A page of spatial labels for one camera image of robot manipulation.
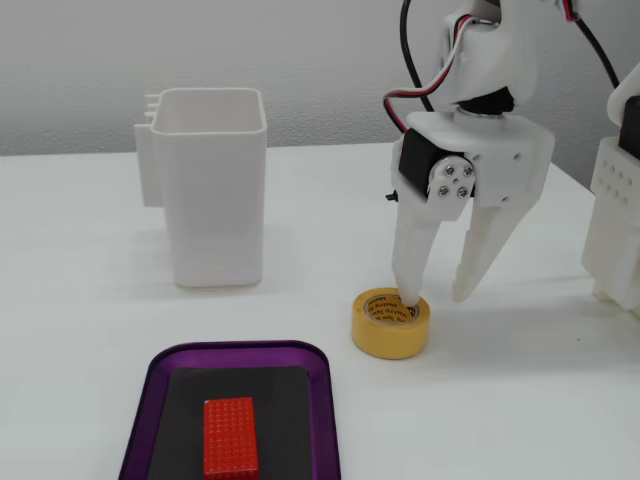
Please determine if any purple metal tray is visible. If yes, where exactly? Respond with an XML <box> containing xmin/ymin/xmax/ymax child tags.
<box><xmin>118</xmin><ymin>340</ymin><xmax>342</xmax><ymax>480</ymax></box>

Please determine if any black tray mat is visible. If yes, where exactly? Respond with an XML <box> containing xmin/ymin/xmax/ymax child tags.
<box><xmin>147</xmin><ymin>365</ymin><xmax>316</xmax><ymax>480</ymax></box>

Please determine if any red studded block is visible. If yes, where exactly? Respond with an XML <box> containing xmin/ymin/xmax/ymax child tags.
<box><xmin>202</xmin><ymin>397</ymin><xmax>260</xmax><ymax>476</ymax></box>

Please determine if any yellow tape roll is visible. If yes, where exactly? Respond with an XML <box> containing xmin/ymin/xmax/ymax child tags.
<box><xmin>351</xmin><ymin>287</ymin><xmax>431</xmax><ymax>360</ymax></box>

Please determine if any white plastic box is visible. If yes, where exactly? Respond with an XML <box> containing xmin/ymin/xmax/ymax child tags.
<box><xmin>133</xmin><ymin>88</ymin><xmax>266</xmax><ymax>290</ymax></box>

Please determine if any black cable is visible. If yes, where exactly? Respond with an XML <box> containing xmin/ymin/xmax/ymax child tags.
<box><xmin>562</xmin><ymin>0</ymin><xmax>623</xmax><ymax>90</ymax></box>
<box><xmin>398</xmin><ymin>0</ymin><xmax>435</xmax><ymax>114</ymax></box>

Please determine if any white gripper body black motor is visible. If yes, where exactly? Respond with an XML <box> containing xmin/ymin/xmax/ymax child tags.
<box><xmin>398</xmin><ymin>110</ymin><xmax>554</xmax><ymax>207</ymax></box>

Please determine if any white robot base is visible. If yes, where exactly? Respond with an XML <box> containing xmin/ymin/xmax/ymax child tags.
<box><xmin>581</xmin><ymin>62</ymin><xmax>640</xmax><ymax>322</ymax></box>

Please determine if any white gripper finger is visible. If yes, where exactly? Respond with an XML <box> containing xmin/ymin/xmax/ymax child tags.
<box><xmin>391</xmin><ymin>142</ymin><xmax>477</xmax><ymax>307</ymax></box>
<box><xmin>452</xmin><ymin>196</ymin><xmax>545</xmax><ymax>303</ymax></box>

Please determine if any red white black wire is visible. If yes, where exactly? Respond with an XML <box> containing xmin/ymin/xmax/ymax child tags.
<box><xmin>382</xmin><ymin>13</ymin><xmax>504</xmax><ymax>134</ymax></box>

